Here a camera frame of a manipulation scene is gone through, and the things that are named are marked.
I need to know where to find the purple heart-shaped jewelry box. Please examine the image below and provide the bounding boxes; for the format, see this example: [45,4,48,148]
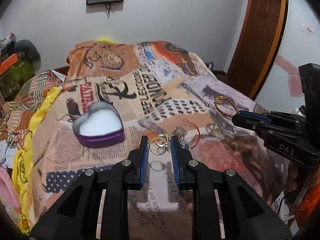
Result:
[73,102,125,148]

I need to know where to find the brown wooden door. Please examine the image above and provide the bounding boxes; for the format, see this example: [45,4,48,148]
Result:
[227,0,288,99]

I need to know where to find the orange box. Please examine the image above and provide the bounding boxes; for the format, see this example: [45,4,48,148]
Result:
[0,54,18,75]

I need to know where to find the silver chain jewelry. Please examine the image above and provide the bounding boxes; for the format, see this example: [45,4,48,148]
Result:
[171,127,189,150]

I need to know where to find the red gold braided bracelet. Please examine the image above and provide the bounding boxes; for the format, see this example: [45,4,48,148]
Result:
[214,95,240,118]

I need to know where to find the gold ring earrings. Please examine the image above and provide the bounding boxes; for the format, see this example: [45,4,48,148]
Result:
[149,133,170,156]

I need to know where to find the pink heart wall sticker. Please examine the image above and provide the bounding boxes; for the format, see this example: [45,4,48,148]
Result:
[288,74,303,98]

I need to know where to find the yellow blanket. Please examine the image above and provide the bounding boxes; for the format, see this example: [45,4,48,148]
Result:
[12,87,61,235]

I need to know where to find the thin red string bracelet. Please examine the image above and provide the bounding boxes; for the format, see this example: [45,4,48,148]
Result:
[182,119,201,150]

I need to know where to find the grey plush toy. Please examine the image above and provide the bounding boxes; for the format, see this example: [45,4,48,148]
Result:
[1,33,41,61]

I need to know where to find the newspaper print bed cover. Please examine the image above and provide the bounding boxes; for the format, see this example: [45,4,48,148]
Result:
[7,41,291,240]

